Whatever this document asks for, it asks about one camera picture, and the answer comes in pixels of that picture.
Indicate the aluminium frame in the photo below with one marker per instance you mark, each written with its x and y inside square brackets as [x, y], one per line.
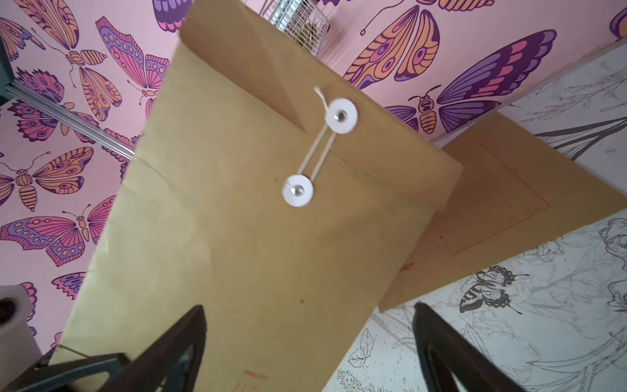
[71, 120]

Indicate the small green succulent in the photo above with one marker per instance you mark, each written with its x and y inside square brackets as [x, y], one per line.
[307, 36]

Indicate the white wire basket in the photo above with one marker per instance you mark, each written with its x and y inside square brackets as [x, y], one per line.
[289, 16]

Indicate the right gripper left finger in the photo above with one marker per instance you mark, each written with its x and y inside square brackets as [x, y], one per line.
[172, 363]

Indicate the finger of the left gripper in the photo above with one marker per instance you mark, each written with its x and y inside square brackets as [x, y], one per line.
[45, 377]

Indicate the kraft file bag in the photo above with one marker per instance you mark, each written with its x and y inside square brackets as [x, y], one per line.
[515, 193]
[267, 189]

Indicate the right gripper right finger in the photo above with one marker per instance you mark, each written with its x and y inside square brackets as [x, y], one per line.
[447, 359]

